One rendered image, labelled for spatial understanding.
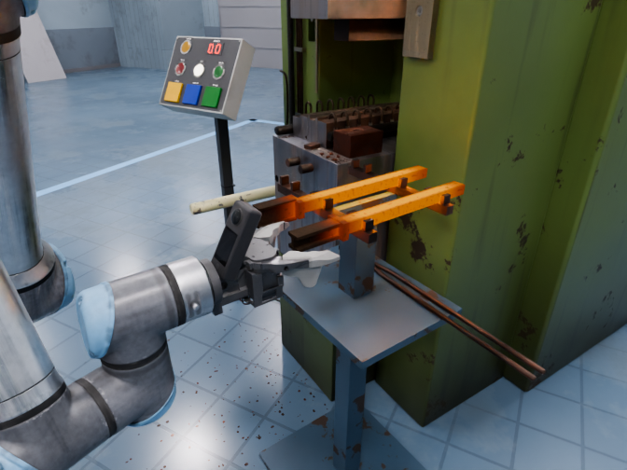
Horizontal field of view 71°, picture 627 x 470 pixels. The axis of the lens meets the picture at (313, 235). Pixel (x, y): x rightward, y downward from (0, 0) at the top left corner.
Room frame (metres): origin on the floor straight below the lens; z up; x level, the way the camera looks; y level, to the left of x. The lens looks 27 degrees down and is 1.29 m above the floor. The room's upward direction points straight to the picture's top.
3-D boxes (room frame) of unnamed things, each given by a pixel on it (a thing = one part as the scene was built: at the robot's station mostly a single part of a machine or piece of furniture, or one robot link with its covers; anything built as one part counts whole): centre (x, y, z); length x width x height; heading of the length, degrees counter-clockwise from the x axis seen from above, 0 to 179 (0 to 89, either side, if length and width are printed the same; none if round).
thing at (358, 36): (1.51, -0.21, 1.24); 0.30 x 0.07 x 0.06; 123
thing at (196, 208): (1.64, 0.28, 0.62); 0.44 x 0.05 x 0.05; 123
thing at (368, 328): (0.89, -0.10, 0.68); 0.40 x 0.30 x 0.02; 35
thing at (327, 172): (1.47, -0.20, 0.69); 0.56 x 0.38 x 0.45; 123
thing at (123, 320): (0.48, 0.25, 0.93); 0.12 x 0.09 x 0.10; 126
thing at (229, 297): (0.58, 0.11, 0.92); 0.12 x 0.08 x 0.09; 126
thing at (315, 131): (1.51, -0.16, 0.96); 0.42 x 0.20 x 0.09; 123
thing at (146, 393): (0.47, 0.26, 0.82); 0.12 x 0.09 x 0.12; 144
